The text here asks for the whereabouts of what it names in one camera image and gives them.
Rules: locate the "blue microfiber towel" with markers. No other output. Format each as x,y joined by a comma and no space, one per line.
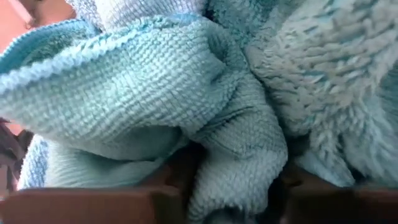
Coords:
124,87
326,77
140,9

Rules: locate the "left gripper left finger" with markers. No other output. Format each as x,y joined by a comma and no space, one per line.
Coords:
180,174

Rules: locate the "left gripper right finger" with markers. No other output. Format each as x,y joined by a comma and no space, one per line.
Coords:
311,202

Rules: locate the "light wooden side board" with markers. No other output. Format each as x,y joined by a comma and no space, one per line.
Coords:
12,28

